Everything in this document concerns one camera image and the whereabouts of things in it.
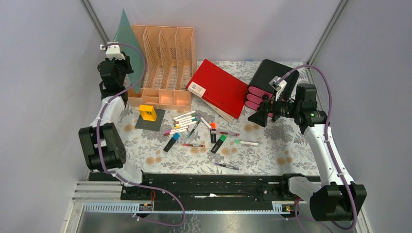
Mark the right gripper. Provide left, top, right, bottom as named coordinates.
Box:
left=247, top=89, right=300, bottom=128

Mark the teal folder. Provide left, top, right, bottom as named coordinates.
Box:
left=114, top=9, right=146, bottom=93

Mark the red binder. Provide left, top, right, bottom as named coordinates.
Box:
left=186, top=59, right=248, bottom=119

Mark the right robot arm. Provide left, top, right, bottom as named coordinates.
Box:
left=245, top=83, right=367, bottom=222

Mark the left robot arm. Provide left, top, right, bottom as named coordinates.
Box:
left=78, top=54, right=151, bottom=200

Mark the black pink drawer box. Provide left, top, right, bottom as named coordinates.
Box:
left=245, top=59, right=300, bottom=111

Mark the beige kraft notebook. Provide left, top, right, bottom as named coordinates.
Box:
left=203, top=100, right=235, bottom=123

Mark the orange cap black highlighter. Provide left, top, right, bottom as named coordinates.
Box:
left=210, top=122, right=217, bottom=144

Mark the dark red pen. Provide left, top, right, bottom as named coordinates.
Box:
left=210, top=130, right=240, bottom=136

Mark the green cap black highlighter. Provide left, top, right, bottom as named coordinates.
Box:
left=211, top=134, right=227, bottom=153

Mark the yellow block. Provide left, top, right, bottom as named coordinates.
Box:
left=138, top=104, right=157, bottom=122

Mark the orange plastic file organizer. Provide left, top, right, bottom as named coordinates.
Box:
left=128, top=25, right=197, bottom=111

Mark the grey baseplate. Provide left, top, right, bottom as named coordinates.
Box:
left=135, top=109, right=166, bottom=132

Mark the white purple marker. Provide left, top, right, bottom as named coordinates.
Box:
left=198, top=114, right=213, bottom=130

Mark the purple pen near front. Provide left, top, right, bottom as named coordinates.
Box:
left=214, top=163, right=239, bottom=171

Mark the white marker black cap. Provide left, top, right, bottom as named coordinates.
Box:
left=173, top=110, right=196, bottom=121

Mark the white marker pink cap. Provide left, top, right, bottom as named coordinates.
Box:
left=163, top=126, right=188, bottom=136

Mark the blue cap black highlighter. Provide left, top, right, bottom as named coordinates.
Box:
left=163, top=133, right=180, bottom=152

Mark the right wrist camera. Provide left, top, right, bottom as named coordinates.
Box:
left=269, top=76, right=287, bottom=100

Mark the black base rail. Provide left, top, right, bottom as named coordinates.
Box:
left=88, top=172, right=323, bottom=212

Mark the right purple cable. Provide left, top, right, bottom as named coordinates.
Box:
left=276, top=64, right=359, bottom=233

